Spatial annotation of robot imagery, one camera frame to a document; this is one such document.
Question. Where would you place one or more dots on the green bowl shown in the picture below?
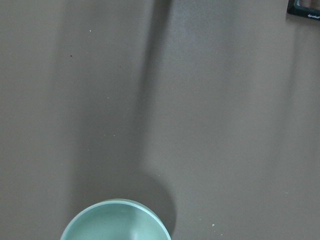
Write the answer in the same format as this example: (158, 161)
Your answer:
(116, 219)

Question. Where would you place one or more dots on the black wire glass rack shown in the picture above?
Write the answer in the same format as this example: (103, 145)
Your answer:
(304, 8)

